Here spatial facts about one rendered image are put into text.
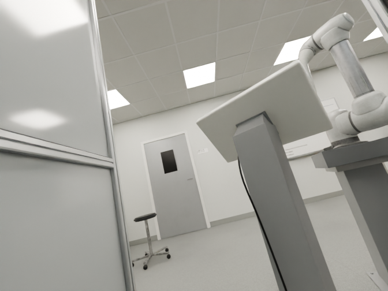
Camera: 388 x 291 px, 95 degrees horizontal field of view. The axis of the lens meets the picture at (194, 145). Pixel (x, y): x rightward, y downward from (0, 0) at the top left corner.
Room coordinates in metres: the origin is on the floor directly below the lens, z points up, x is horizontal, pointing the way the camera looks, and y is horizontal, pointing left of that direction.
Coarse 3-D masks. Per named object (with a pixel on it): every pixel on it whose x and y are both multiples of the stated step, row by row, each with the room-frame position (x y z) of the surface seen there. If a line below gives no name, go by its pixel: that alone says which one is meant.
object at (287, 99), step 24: (288, 72) 0.59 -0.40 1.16; (240, 96) 0.72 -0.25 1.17; (264, 96) 0.68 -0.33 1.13; (288, 96) 0.66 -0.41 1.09; (312, 96) 0.63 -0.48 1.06; (216, 120) 0.84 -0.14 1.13; (240, 120) 0.80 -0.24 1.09; (264, 120) 0.72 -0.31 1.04; (288, 120) 0.73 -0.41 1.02; (312, 120) 0.70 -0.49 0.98; (216, 144) 0.96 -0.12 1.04
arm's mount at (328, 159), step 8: (360, 144) 1.07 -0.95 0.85; (368, 144) 1.06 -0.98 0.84; (376, 144) 1.04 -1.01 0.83; (384, 144) 1.03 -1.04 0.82; (320, 152) 1.16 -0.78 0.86; (328, 152) 1.13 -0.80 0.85; (336, 152) 1.11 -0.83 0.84; (344, 152) 1.10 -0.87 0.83; (352, 152) 1.09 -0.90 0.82; (360, 152) 1.07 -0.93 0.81; (368, 152) 1.06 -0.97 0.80; (376, 152) 1.05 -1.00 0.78; (384, 152) 1.04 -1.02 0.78; (312, 160) 1.48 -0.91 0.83; (320, 160) 1.24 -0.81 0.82; (328, 160) 1.14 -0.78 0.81; (336, 160) 1.12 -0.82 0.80; (344, 160) 1.11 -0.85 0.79; (352, 160) 1.09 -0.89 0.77; (360, 160) 1.08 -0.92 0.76
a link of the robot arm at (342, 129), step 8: (336, 112) 1.19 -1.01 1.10; (344, 112) 1.18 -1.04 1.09; (336, 120) 1.19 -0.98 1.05; (344, 120) 1.15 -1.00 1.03; (336, 128) 1.20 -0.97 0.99; (344, 128) 1.17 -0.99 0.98; (352, 128) 1.14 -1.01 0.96; (328, 136) 1.28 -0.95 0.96; (336, 136) 1.22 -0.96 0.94; (344, 136) 1.19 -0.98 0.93; (352, 136) 1.18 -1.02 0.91
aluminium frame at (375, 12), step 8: (368, 0) 0.54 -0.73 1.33; (376, 0) 0.52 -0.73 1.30; (384, 0) 0.51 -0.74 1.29; (368, 8) 0.55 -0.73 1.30; (376, 8) 0.53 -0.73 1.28; (384, 8) 0.52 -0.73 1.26; (376, 16) 0.54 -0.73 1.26; (384, 16) 0.52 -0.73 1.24; (376, 24) 0.55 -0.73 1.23; (384, 24) 0.54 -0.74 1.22; (384, 32) 0.55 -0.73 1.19
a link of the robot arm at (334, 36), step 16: (336, 16) 0.97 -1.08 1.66; (320, 32) 1.04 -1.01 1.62; (336, 32) 0.99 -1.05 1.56; (336, 48) 1.03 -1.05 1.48; (352, 48) 1.01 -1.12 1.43; (352, 64) 1.02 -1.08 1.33; (352, 80) 1.05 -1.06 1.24; (368, 80) 1.02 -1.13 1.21; (368, 96) 1.02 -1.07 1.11; (384, 96) 1.00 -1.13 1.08; (352, 112) 1.12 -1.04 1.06; (368, 112) 1.04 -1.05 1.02; (384, 112) 0.99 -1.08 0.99; (368, 128) 1.10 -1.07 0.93
